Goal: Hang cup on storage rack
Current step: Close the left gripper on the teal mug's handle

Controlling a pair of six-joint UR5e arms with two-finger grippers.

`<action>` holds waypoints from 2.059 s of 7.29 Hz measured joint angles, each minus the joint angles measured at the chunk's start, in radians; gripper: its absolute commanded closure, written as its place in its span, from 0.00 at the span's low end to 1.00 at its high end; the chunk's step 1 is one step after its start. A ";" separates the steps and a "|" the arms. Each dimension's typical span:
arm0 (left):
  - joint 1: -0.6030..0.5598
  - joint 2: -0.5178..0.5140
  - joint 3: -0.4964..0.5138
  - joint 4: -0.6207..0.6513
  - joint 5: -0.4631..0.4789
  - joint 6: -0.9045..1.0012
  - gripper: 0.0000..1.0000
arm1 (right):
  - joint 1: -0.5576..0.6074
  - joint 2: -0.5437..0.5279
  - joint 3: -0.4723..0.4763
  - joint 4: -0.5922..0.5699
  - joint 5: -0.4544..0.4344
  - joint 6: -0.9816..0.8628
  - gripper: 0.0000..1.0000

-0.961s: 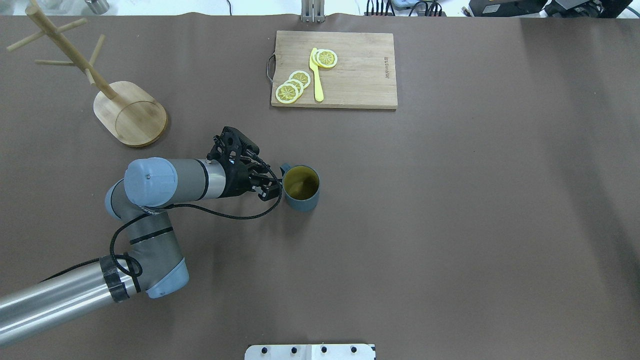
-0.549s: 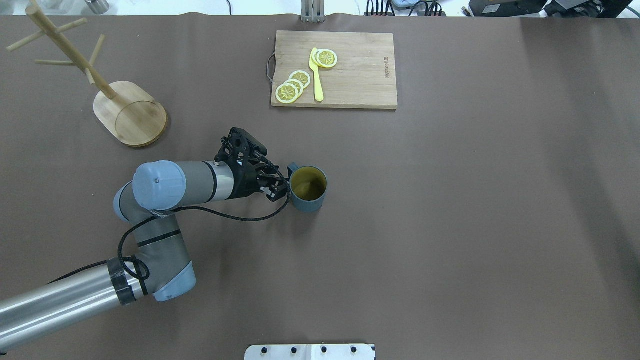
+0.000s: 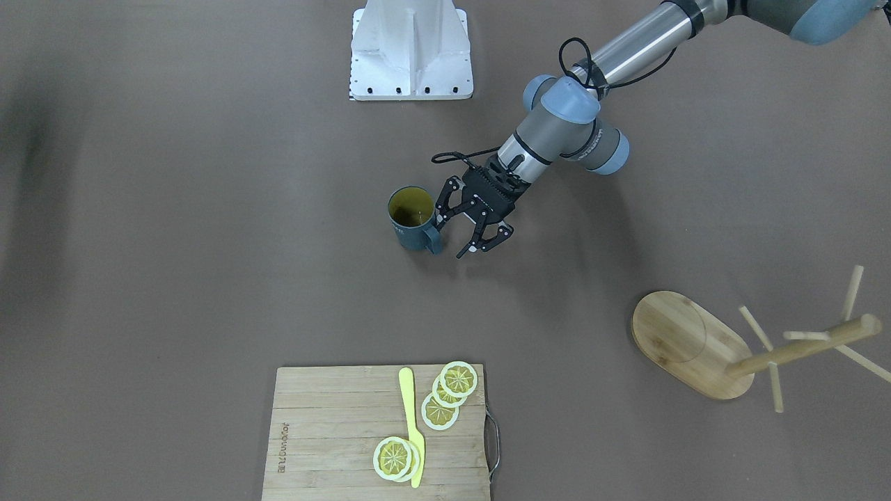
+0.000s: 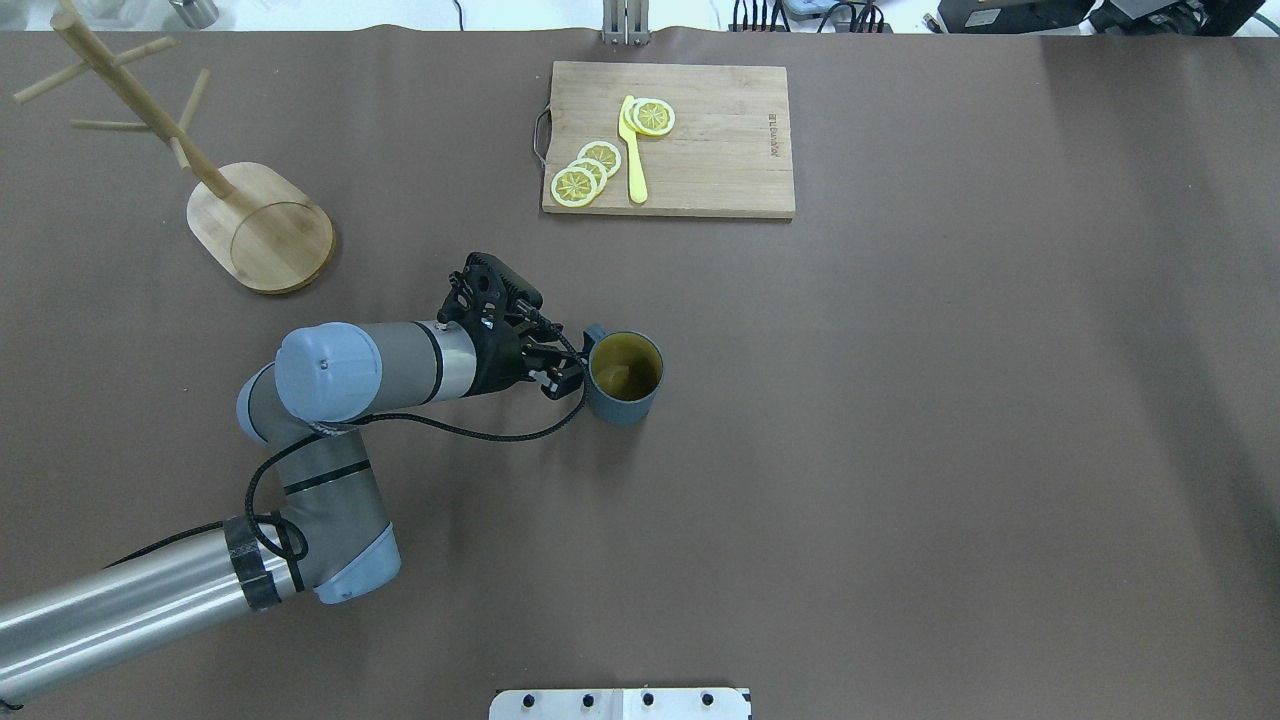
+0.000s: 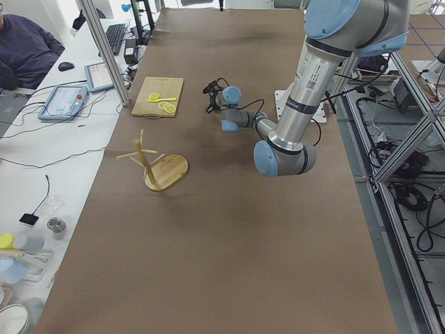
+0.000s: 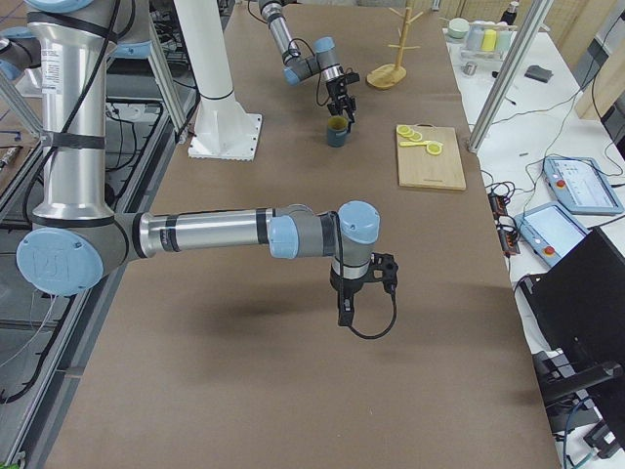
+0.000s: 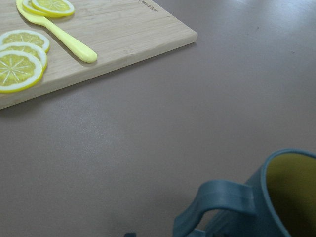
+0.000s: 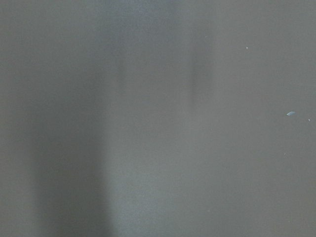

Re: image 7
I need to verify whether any middle lemon slice of stack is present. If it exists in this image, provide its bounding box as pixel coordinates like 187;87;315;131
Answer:
0;42;47;71

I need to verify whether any front lemon slice of stack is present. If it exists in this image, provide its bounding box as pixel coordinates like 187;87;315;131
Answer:
0;50;43;94

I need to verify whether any back lemon slice of stack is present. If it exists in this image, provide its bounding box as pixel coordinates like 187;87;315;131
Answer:
0;30;50;53

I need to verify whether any lemon slice near knife blade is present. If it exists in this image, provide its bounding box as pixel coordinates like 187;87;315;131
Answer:
32;0;75;17

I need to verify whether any dark blue cup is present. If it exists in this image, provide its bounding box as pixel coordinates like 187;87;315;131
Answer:
173;149;316;237

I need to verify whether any lemon slice of stack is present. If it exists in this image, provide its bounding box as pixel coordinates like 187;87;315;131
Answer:
0;30;50;53
0;42;47;71
0;50;43;94

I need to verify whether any wooden cutting board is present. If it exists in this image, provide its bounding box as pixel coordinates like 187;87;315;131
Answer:
0;0;198;108

